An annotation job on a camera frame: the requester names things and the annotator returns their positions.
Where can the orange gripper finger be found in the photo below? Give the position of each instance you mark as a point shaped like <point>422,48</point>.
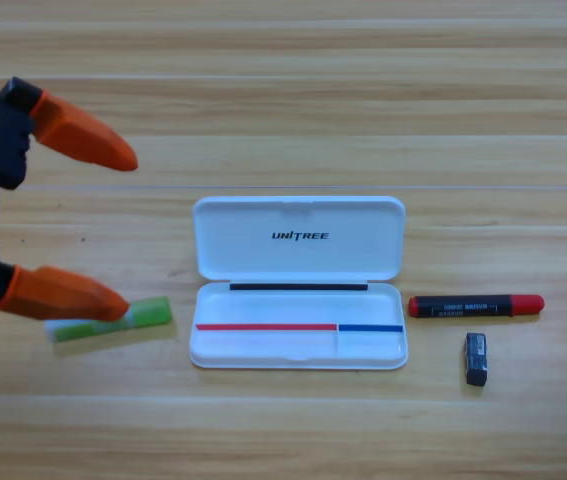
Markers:
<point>63,295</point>

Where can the green translucent highlighter pen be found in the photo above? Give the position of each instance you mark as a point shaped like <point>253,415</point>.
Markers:
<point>153,311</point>

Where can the black eraser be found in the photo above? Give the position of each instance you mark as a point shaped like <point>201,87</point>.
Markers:
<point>476,360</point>

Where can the red and black marker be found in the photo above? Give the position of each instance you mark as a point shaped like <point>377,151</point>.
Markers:
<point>473,306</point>

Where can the white Unitree pencil case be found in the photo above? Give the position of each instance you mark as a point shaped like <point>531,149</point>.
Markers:
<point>243,235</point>

